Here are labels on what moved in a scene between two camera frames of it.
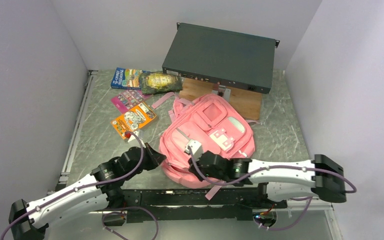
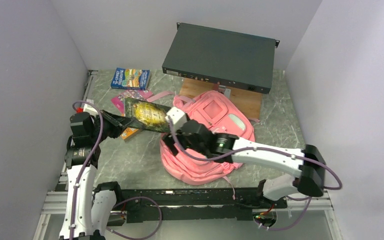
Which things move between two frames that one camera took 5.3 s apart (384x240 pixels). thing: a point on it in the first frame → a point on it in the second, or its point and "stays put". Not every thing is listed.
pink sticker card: x=129 y=99 stays put
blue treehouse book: x=125 y=78 stays put
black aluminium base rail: x=178 y=205 stays put
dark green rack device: x=226 y=58 stays put
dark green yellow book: x=160 y=82 → x=149 y=116
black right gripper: x=191 y=168 → x=178 y=133
